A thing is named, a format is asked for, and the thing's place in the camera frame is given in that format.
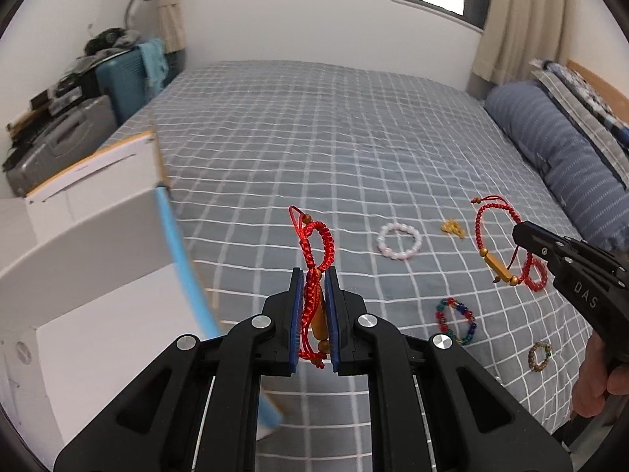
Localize red braided cord bracelet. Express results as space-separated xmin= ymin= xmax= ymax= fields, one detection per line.
xmin=288 ymin=206 xmax=336 ymax=369

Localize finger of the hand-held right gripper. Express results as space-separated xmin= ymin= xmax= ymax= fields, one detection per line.
xmin=512 ymin=221 xmax=566 ymax=262

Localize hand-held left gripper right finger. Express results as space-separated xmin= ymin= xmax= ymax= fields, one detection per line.
xmin=325 ymin=266 xmax=574 ymax=472

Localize multicoloured bead bracelet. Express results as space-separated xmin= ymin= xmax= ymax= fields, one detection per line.
xmin=434 ymin=297 xmax=478 ymax=346

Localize pile of dark clothes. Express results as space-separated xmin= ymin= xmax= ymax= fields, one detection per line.
xmin=83 ymin=27 xmax=144 ymax=58

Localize pale pink bead bracelet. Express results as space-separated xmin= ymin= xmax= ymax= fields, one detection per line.
xmin=376 ymin=222 xmax=423 ymax=261

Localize red cord bracelet gold tube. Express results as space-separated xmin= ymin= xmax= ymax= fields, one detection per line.
xmin=471 ymin=195 xmax=540 ymax=286

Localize teal towel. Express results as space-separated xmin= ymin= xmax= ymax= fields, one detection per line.
xmin=138 ymin=38 xmax=171 ymax=95

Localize blue suitcase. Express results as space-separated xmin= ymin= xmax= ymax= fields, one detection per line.
xmin=95 ymin=47 xmax=170 ymax=127

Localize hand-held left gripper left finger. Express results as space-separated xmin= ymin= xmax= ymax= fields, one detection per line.
xmin=53 ymin=267 xmax=303 ymax=472

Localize blue striped bolster pillow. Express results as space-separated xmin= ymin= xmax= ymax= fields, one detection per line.
xmin=484 ymin=81 xmax=629 ymax=259

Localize grey checked bed sheet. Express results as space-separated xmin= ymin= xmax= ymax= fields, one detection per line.
xmin=96 ymin=60 xmax=612 ymax=472

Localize grey suitcase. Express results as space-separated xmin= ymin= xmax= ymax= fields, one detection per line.
xmin=4 ymin=95 xmax=117 ymax=198

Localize white cardboard box blue edge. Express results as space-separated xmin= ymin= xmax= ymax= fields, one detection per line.
xmin=0 ymin=130 xmax=284 ymax=458

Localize person's right hand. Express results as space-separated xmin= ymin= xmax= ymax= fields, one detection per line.
xmin=571 ymin=326 xmax=629 ymax=422

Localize folded patterned quilts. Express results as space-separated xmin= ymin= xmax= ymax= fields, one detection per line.
xmin=528 ymin=57 xmax=629 ymax=163

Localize wooden headboard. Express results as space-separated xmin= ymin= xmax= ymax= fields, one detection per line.
xmin=565 ymin=59 xmax=629 ymax=111

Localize small brown bead bracelet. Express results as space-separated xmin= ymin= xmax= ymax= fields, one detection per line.
xmin=528 ymin=341 xmax=553 ymax=372

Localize red bead bracelet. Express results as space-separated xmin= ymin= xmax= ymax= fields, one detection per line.
xmin=524 ymin=258 xmax=547 ymax=293

